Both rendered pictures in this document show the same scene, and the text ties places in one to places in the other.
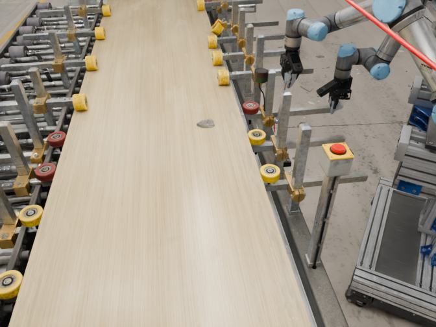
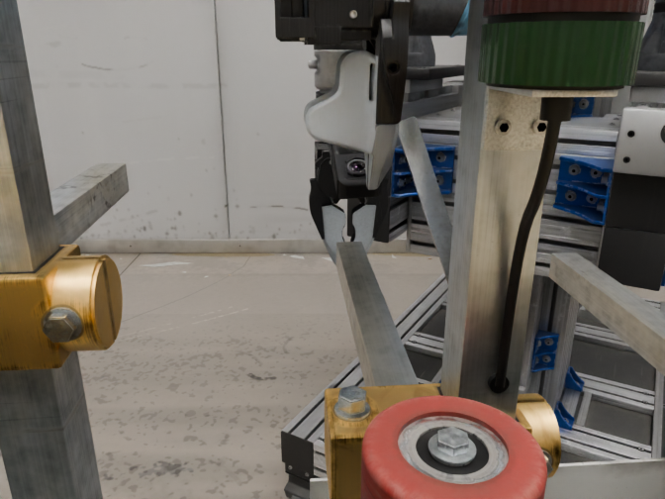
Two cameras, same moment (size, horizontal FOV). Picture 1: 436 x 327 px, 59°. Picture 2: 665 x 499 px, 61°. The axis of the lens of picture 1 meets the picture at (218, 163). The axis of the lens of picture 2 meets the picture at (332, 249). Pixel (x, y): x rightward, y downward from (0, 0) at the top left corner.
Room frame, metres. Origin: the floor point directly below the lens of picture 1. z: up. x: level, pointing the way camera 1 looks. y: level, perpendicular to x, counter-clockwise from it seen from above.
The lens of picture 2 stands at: (1.69, 0.04, 1.07)
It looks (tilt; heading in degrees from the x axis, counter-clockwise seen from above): 20 degrees down; 272
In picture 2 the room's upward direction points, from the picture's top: straight up
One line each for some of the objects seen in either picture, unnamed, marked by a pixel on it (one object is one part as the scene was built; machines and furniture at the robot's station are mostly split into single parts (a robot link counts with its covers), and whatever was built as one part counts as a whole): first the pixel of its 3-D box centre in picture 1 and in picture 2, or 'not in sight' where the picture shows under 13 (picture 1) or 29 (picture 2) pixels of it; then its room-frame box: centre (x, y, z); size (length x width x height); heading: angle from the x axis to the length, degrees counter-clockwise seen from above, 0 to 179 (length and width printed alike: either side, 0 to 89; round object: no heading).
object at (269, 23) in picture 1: (252, 24); not in sight; (2.66, -0.26, 0.95); 0.36 x 0.03 x 0.03; 97
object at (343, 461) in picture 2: (265, 116); (437, 443); (1.64, -0.25, 0.85); 0.13 x 0.06 x 0.05; 7
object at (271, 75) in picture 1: (267, 114); (475, 408); (1.61, -0.25, 0.87); 0.03 x 0.03 x 0.48; 7
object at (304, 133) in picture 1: (298, 176); not in sight; (1.12, -0.31, 0.90); 0.03 x 0.03 x 0.48; 7
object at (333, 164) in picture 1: (335, 160); not in sight; (0.86, -0.34, 1.18); 0.07 x 0.07 x 0.08; 7
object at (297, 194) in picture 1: (294, 186); not in sight; (1.14, -0.31, 0.82); 0.13 x 0.06 x 0.05; 7
